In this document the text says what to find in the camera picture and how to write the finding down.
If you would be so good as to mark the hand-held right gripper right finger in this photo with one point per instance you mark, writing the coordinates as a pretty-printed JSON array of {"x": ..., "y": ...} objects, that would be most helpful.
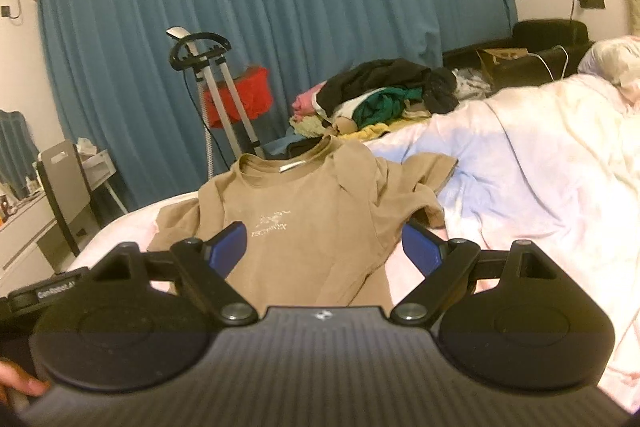
[{"x": 422, "y": 249}]

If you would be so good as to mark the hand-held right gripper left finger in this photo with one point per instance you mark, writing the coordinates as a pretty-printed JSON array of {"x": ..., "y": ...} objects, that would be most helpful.
[{"x": 231, "y": 247}]

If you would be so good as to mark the tan printed t-shirt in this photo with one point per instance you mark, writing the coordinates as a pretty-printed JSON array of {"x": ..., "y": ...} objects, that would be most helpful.
[{"x": 300, "y": 207}]

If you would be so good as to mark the pile of clothes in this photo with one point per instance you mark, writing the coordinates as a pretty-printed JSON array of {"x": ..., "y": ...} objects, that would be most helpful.
[{"x": 380, "y": 82}]

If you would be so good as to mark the person's left hand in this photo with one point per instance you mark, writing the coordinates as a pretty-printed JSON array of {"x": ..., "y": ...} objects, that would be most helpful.
[{"x": 20, "y": 382}]

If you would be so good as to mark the white desk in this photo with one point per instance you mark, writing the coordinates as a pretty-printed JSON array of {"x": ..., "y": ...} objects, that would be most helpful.
[{"x": 25, "y": 232}]

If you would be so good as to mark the colourful desk clutter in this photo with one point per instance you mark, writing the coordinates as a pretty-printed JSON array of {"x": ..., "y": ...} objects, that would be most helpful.
[{"x": 6, "y": 206}]

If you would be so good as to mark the blue cloth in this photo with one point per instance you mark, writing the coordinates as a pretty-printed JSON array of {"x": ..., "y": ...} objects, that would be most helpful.
[{"x": 280, "y": 149}]

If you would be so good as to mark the grey chair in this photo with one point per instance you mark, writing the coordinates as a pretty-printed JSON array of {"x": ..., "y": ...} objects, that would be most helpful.
[{"x": 65, "y": 187}]

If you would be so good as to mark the white pink blanket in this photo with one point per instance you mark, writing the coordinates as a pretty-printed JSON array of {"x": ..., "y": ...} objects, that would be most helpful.
[{"x": 525, "y": 182}]

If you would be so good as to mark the white side table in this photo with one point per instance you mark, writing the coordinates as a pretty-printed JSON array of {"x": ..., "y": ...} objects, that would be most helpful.
[{"x": 97, "y": 164}]

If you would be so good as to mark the red bag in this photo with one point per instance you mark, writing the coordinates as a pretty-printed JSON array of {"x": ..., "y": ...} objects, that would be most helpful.
[{"x": 250, "y": 97}]

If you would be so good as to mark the mirror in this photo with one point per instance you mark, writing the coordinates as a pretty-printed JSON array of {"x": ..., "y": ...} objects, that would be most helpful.
[{"x": 17, "y": 142}]

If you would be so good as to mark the white cloth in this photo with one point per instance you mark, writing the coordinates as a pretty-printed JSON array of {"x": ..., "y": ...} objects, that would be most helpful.
[{"x": 472, "y": 84}]

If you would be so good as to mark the garment steamer stand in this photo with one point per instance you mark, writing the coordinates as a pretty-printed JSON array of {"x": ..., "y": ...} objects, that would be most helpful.
[{"x": 176, "y": 55}]

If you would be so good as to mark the cardboard box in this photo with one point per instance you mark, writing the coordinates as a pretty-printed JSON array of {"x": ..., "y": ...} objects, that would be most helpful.
[{"x": 500, "y": 59}]

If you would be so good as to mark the black sofa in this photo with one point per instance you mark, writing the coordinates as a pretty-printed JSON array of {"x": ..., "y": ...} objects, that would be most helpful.
[{"x": 550, "y": 34}]

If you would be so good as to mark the white pillow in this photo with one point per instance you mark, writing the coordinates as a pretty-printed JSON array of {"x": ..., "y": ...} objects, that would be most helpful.
[{"x": 610, "y": 57}]

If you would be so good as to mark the small black wall switch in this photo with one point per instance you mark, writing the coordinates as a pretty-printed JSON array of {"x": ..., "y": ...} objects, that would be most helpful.
[{"x": 5, "y": 11}]

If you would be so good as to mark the black wall socket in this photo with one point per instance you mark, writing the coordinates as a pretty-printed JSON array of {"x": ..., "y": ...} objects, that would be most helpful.
[{"x": 590, "y": 0}]

